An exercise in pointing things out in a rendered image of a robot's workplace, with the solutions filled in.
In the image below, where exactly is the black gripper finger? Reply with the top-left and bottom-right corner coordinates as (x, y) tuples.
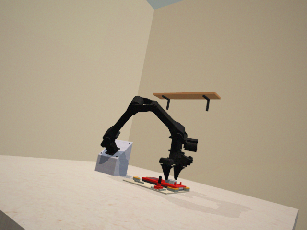
(160, 164), (173, 180)
(173, 165), (185, 180)

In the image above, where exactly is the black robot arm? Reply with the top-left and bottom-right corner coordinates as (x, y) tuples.
(101, 96), (198, 166)

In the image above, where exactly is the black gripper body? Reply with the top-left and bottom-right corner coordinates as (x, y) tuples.
(159, 148), (187, 167)

